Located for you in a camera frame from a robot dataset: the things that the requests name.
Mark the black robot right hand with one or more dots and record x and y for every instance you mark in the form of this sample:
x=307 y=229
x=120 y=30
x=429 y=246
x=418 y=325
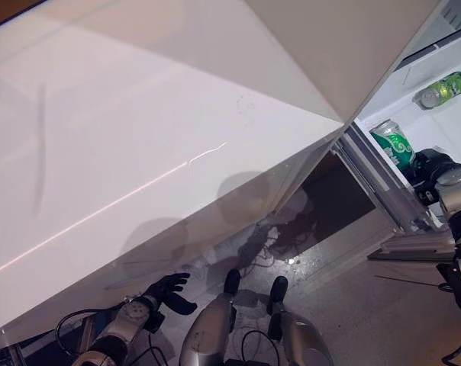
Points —
x=431 y=164

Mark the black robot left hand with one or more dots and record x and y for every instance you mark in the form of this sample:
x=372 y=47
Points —
x=169 y=293

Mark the green patterned drink can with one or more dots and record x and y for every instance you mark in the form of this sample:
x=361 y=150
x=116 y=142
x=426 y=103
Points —
x=394 y=146

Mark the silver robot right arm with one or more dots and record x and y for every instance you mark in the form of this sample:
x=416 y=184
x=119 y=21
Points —
x=459 y=198

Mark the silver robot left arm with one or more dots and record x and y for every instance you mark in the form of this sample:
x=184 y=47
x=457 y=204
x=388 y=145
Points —
x=127 y=316

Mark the white fridge drawer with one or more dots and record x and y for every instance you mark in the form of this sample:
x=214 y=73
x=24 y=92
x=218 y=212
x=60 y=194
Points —
x=406 y=122

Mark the stainless steel fridge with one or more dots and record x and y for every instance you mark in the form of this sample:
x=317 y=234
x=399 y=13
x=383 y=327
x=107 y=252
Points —
x=436 y=53

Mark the light green drink can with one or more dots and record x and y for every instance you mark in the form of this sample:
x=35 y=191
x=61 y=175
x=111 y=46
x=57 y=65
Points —
x=444 y=89

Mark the silver robot right leg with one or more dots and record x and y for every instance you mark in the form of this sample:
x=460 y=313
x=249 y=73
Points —
x=303 y=339

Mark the white counter cabinet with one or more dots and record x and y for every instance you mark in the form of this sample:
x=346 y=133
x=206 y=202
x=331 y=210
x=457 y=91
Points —
x=120 y=133

